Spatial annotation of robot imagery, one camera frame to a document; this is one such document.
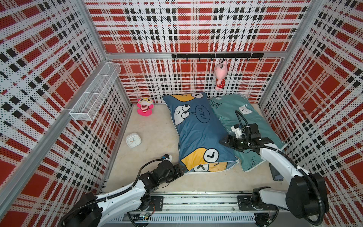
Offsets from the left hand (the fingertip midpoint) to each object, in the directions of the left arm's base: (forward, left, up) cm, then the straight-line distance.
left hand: (185, 170), depth 82 cm
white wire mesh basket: (+37, +65, +17) cm, 77 cm away
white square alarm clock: (+19, +35, +2) cm, 40 cm away
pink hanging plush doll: (+53, -23, +32) cm, 66 cm away
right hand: (+13, -25, +9) cm, 29 cm away
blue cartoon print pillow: (+21, -9, +11) cm, 26 cm away
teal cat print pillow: (+48, -31, +5) cm, 57 cm away
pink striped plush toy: (+51, +34, +3) cm, 61 cm away
